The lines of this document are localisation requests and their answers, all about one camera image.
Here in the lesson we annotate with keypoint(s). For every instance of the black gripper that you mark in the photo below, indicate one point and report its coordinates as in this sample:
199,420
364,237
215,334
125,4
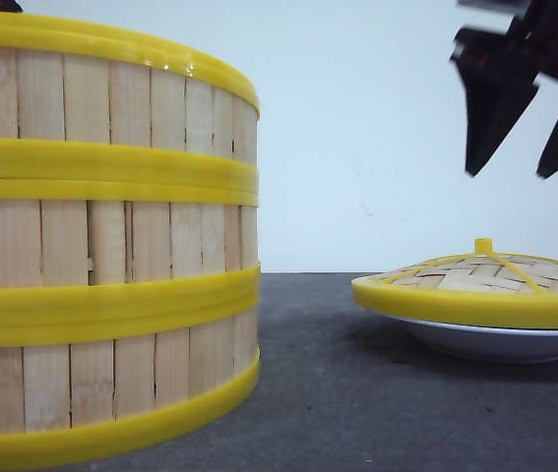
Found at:
498,70

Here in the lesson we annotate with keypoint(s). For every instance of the woven bamboo steamer lid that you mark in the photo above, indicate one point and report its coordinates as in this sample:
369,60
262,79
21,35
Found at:
485,288

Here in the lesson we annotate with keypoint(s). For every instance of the white ceramic plate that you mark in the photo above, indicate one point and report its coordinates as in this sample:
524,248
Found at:
482,343

